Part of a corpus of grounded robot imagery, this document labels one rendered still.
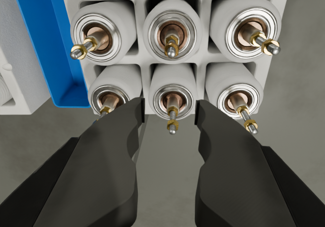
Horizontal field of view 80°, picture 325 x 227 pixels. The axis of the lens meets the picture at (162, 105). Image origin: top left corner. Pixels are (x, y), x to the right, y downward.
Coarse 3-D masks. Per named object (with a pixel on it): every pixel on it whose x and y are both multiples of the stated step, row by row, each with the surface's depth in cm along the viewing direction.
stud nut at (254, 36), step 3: (255, 33) 27; (258, 33) 26; (261, 33) 26; (252, 36) 26; (255, 36) 26; (258, 36) 26; (261, 36) 26; (264, 36) 26; (252, 39) 26; (255, 39) 26; (252, 42) 27; (255, 42) 26; (255, 45) 27; (258, 45) 27
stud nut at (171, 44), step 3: (171, 42) 24; (165, 45) 24; (168, 45) 23; (171, 45) 23; (174, 45) 23; (177, 45) 24; (165, 48) 24; (177, 48) 24; (165, 51) 24; (177, 51) 24; (165, 54) 24; (177, 54) 24
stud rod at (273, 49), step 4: (256, 40) 26; (260, 40) 25; (264, 40) 24; (260, 44) 25; (272, 44) 23; (268, 48) 23; (272, 48) 22; (276, 48) 22; (280, 48) 22; (272, 52) 22; (276, 52) 22
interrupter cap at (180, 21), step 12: (168, 12) 28; (180, 12) 28; (156, 24) 29; (168, 24) 29; (180, 24) 29; (192, 24) 29; (156, 36) 30; (180, 36) 30; (192, 36) 30; (156, 48) 31; (180, 48) 31; (192, 48) 31
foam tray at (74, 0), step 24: (72, 0) 35; (96, 0) 35; (144, 0) 34; (192, 0) 44; (144, 48) 39; (216, 48) 42; (96, 72) 43; (144, 72) 41; (264, 72) 40; (144, 96) 44
